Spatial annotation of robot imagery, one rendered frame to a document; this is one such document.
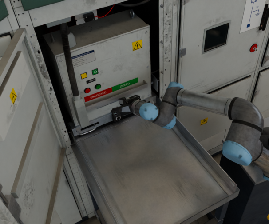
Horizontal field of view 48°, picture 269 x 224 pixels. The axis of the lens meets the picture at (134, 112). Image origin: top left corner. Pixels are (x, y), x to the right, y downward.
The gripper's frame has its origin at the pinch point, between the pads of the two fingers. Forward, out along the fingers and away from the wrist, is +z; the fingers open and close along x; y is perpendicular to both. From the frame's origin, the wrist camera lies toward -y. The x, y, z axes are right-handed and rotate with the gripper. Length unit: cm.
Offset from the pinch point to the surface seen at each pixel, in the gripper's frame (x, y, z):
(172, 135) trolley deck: -26.0, 20.3, -10.3
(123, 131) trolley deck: -17.4, -1.8, 4.7
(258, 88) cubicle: -34, 109, 16
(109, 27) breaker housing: 39.7, 5.7, -5.1
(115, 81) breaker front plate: 12.7, 1.2, -0.6
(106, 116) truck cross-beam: -6.7, -7.3, 9.4
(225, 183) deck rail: -45, 24, -45
